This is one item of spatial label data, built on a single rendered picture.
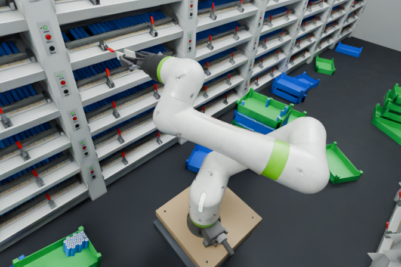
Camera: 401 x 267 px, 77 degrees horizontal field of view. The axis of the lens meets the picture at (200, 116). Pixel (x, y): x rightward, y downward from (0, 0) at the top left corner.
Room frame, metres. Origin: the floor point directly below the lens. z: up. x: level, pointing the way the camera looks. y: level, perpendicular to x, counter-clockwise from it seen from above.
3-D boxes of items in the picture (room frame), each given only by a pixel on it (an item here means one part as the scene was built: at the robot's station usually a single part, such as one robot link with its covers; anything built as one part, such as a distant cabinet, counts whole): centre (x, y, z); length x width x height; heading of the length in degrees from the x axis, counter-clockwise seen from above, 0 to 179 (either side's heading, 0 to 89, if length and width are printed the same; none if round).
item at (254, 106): (1.29, -0.39, 0.44); 0.30 x 0.20 x 0.08; 57
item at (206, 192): (0.58, -0.05, 0.48); 0.16 x 0.13 x 0.19; 164
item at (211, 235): (0.52, -0.08, 0.36); 0.26 x 0.15 x 0.06; 35
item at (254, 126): (1.29, -0.39, 0.36); 0.30 x 0.20 x 0.08; 57
